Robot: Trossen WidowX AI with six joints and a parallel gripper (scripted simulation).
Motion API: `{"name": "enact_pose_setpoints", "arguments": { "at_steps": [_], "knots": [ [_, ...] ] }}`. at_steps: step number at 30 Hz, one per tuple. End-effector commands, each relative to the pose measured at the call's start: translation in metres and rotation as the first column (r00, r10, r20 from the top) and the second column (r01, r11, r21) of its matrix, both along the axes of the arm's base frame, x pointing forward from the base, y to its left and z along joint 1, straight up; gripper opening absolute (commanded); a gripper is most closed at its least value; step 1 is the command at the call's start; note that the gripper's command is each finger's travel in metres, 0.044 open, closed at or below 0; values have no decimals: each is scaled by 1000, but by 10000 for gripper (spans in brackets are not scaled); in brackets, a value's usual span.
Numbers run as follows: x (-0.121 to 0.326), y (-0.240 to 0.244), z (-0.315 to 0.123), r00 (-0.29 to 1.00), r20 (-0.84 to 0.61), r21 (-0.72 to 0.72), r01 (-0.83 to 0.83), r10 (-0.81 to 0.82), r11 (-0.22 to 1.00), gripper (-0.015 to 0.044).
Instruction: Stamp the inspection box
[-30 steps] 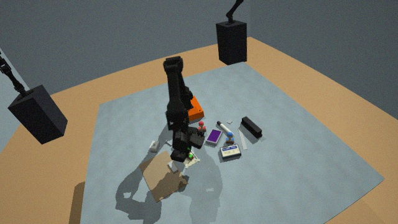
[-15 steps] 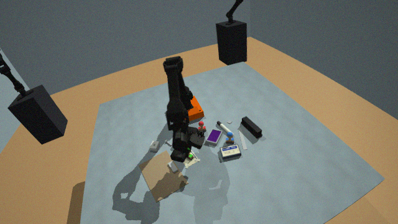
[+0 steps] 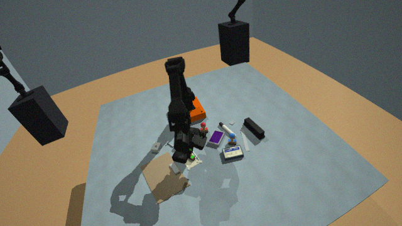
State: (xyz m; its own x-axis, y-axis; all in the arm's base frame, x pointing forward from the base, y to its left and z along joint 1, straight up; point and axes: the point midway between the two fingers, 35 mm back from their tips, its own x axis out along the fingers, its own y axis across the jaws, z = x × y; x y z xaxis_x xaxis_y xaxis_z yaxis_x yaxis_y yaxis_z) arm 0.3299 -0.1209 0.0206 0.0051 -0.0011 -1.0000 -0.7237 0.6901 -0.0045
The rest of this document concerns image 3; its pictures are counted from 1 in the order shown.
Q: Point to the cream paper card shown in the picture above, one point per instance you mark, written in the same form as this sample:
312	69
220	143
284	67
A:
191	164

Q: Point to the white cylinder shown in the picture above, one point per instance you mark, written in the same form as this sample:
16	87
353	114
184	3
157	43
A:
226	128

